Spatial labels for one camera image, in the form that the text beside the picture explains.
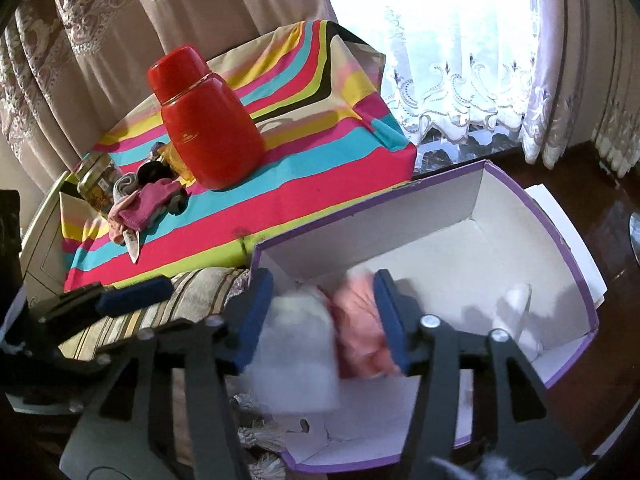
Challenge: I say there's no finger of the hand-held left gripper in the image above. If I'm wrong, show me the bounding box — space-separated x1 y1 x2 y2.
30 275 176 322

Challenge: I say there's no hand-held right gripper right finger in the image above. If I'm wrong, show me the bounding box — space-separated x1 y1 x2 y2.
372 268 588 480

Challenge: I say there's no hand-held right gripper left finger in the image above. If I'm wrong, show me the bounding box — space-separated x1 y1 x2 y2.
59 267 281 480

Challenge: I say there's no pink fluffy cloth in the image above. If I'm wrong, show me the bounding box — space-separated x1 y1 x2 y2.
327 270 401 380

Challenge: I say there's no white fluffy cloth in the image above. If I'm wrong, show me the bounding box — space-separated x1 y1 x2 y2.
250 282 341 413

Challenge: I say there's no white box with purple edge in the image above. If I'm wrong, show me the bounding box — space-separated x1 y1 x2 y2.
248 159 600 472

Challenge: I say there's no black sock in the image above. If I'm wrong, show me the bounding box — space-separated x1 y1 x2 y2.
137 160 176 183

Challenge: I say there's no orange organza bag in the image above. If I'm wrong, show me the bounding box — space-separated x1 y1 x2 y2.
162 142 196 181

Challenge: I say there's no white cloth piece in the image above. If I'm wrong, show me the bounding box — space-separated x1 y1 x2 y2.
122 227 142 263

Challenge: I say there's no striped beige sofa cushion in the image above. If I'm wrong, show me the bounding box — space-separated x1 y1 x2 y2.
57 267 251 361

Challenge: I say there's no pink knitted sock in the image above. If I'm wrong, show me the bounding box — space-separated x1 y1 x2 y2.
107 178 188 246

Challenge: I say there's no white cabinet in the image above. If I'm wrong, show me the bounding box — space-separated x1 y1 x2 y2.
20 170 76 306

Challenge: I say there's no white tassel fringe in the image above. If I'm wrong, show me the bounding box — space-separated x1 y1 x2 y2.
232 395 301 480

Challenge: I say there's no glass jar with metal lid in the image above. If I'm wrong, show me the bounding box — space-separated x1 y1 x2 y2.
76 154 121 213

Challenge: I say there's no white sock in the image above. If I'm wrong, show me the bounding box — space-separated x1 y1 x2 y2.
492 282 546 361

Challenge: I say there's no striped colourful tablecloth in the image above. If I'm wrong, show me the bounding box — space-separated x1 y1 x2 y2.
59 20 418 293

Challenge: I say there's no grey fluffy item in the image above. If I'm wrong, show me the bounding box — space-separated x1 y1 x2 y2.
430 452 501 480

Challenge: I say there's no red thermos flask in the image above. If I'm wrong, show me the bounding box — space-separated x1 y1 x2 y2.
146 46 267 191

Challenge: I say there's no white box lid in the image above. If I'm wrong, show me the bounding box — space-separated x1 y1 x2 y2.
525 185 608 306

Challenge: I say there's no white lace curtain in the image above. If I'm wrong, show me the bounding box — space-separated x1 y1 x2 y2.
320 0 640 176

